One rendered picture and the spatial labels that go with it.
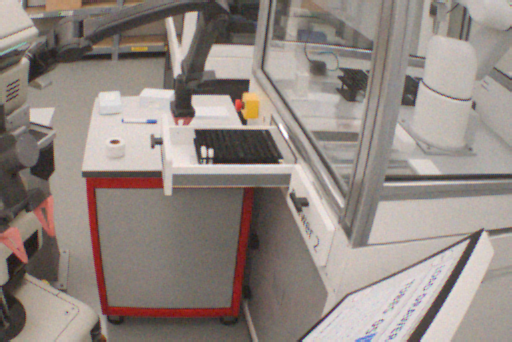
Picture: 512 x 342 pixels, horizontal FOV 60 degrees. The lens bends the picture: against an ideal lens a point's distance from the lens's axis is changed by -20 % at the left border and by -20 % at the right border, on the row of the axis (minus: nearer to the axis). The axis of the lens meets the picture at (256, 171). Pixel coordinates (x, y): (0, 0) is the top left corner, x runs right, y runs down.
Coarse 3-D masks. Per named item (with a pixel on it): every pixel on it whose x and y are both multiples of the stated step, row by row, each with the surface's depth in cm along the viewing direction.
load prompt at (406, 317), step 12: (444, 264) 67; (432, 276) 66; (444, 276) 62; (420, 288) 65; (432, 288) 61; (408, 300) 63; (420, 300) 60; (408, 312) 59; (420, 312) 56; (396, 324) 57; (408, 324) 55; (384, 336) 56; (396, 336) 54
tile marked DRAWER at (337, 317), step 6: (342, 312) 79; (348, 312) 77; (330, 318) 80; (336, 318) 78; (342, 318) 76; (324, 324) 79; (330, 324) 77; (318, 330) 77; (324, 330) 75; (312, 336) 76; (318, 336) 74
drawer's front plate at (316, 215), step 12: (300, 168) 137; (300, 180) 133; (288, 192) 143; (300, 192) 133; (312, 192) 127; (312, 204) 124; (300, 216) 133; (312, 216) 124; (324, 216) 118; (300, 228) 133; (312, 228) 124; (324, 228) 116; (312, 240) 124; (324, 240) 116; (312, 252) 124; (324, 252) 117; (324, 264) 119
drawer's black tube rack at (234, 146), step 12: (204, 132) 156; (216, 132) 157; (228, 132) 158; (240, 132) 158; (252, 132) 159; (264, 132) 160; (204, 144) 149; (216, 144) 150; (228, 144) 151; (240, 144) 152; (252, 144) 152; (264, 144) 153; (276, 144) 154; (216, 156) 144; (228, 156) 144; (240, 156) 145; (252, 156) 146; (264, 156) 147; (276, 156) 147
